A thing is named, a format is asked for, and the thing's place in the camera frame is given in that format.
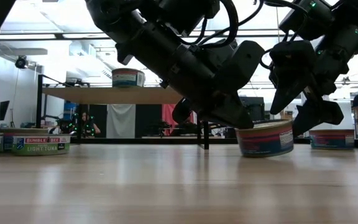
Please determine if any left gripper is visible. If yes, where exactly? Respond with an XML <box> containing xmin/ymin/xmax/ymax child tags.
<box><xmin>116</xmin><ymin>23</ymin><xmax>255</xmax><ymax>130</ymax></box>

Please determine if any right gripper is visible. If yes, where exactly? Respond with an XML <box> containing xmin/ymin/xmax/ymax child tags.
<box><xmin>269</xmin><ymin>26</ymin><xmax>358</xmax><ymax>138</ymax></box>

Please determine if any gold lid red-blue can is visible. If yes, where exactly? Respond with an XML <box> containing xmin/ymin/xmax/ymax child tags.
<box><xmin>234</xmin><ymin>119</ymin><xmax>295</xmax><ymax>158</ymax></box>
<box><xmin>0</xmin><ymin>127</ymin><xmax>50</xmax><ymax>152</ymax></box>
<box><xmin>111</xmin><ymin>67</ymin><xmax>146</xmax><ymax>88</ymax></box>
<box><xmin>308</xmin><ymin>129</ymin><xmax>356</xmax><ymax>151</ymax></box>

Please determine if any wooden shelf with black legs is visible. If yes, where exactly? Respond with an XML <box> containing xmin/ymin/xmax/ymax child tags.
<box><xmin>35</xmin><ymin>73</ymin><xmax>211</xmax><ymax>151</ymax></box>

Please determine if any black cabinet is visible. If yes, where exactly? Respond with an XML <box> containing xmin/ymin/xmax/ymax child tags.
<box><xmin>240</xmin><ymin>96</ymin><xmax>265</xmax><ymax>122</ymax></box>

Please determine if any red hanging cloth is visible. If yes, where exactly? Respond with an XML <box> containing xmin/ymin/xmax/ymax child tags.
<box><xmin>162</xmin><ymin>104</ymin><xmax>198</xmax><ymax>137</ymax></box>

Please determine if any white hanging cloth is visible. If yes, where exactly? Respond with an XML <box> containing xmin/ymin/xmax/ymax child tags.
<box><xmin>106</xmin><ymin>104</ymin><xmax>136</xmax><ymax>139</ymax></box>

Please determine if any seated person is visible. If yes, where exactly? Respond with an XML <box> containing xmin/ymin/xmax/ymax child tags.
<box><xmin>79</xmin><ymin>111</ymin><xmax>101</xmax><ymax>138</ymax></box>

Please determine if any blue barrel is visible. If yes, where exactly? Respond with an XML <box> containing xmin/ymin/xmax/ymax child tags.
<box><xmin>63</xmin><ymin>101</ymin><xmax>78</xmax><ymax>121</ymax></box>

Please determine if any black overhead light bar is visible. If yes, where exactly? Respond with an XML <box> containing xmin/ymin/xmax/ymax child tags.
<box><xmin>0</xmin><ymin>28</ymin><xmax>358</xmax><ymax>42</ymax></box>

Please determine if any black ceiling speaker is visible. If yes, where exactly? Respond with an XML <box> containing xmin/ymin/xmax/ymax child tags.
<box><xmin>14</xmin><ymin>55</ymin><xmax>30</xmax><ymax>70</ymax></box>

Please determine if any black monitor on stand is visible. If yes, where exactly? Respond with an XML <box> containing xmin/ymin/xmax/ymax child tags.
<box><xmin>0</xmin><ymin>100</ymin><xmax>11</xmax><ymax>123</ymax></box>

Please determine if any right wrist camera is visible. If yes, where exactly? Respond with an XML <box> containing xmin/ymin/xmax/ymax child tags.
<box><xmin>268</xmin><ymin>39</ymin><xmax>318</xmax><ymax>74</ymax></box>

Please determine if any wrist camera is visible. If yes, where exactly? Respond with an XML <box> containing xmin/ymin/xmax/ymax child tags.
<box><xmin>219</xmin><ymin>39</ymin><xmax>265</xmax><ymax>94</ymax></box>
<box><xmin>268</xmin><ymin>39</ymin><xmax>318</xmax><ymax>74</ymax></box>

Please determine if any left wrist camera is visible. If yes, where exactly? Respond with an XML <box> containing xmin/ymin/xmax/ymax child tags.
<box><xmin>219</xmin><ymin>39</ymin><xmax>265</xmax><ymax>94</ymax></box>

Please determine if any black metal table frame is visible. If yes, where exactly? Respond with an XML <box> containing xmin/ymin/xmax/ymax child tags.
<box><xmin>0</xmin><ymin>136</ymin><xmax>358</xmax><ymax>151</ymax></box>

